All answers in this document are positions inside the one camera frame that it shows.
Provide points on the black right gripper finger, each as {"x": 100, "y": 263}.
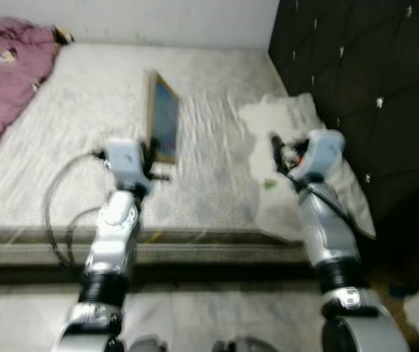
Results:
{"x": 276, "y": 150}

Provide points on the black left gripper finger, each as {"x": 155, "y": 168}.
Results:
{"x": 154, "y": 152}

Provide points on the colourful picture book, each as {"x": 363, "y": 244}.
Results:
{"x": 165, "y": 117}

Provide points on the white pillow with green print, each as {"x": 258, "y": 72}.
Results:
{"x": 290, "y": 114}

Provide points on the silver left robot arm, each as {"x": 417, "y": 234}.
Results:
{"x": 110, "y": 235}

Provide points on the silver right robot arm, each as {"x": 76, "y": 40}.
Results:
{"x": 327, "y": 235}

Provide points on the cream quilted mattress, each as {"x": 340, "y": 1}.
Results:
{"x": 85, "y": 147}

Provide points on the black tufted headboard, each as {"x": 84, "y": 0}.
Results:
{"x": 356, "y": 88}

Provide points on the purple cartoon print quilt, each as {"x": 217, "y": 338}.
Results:
{"x": 4, "y": 88}

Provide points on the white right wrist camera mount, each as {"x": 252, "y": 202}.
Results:
{"x": 319, "y": 154}

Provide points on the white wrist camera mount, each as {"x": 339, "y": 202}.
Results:
{"x": 319, "y": 154}
{"x": 125, "y": 158}

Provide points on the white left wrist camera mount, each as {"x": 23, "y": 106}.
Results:
{"x": 125, "y": 158}

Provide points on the grey bed frame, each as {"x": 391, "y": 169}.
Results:
{"x": 195, "y": 253}

